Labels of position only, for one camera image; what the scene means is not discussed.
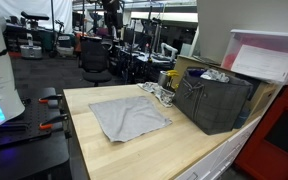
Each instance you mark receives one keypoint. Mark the grey towel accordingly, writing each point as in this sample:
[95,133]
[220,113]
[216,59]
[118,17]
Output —
[127,116]

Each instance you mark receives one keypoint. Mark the small white robot arm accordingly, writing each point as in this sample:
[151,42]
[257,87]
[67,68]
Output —
[169,49]

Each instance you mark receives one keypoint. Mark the patterned white grey cloth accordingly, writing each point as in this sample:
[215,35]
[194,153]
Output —
[163,95]

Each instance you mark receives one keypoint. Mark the grey metal cup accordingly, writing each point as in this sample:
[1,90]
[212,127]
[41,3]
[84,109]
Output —
[162,79]

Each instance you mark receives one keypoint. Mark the yellow artificial flowers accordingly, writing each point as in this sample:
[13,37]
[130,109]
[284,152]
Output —
[172,73]

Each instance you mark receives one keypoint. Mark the black office chair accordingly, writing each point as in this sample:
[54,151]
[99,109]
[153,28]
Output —
[94,60]

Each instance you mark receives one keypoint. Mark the dark grey storage crate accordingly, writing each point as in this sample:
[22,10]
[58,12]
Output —
[210,103]

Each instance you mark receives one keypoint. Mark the white cloth in bag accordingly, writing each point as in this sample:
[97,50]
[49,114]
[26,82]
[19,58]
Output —
[215,75]

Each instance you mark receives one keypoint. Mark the black kick scooter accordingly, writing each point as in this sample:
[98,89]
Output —
[62,46]

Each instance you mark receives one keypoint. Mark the white drawer cabinet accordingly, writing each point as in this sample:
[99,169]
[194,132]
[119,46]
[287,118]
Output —
[217,160]

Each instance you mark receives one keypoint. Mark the clear plastic storage bin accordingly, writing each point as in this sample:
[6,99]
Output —
[250,40]

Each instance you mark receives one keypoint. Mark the grey round floor device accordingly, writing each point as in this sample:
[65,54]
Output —
[30,51]

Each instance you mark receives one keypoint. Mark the white paper sheet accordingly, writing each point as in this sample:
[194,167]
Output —
[264,63]

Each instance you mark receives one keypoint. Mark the white backdrop curtain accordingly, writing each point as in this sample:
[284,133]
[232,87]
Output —
[40,8]

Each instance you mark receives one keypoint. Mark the red metal cabinet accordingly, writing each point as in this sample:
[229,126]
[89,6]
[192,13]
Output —
[260,160]

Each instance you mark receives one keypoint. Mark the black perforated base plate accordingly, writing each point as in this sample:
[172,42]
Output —
[34,111]

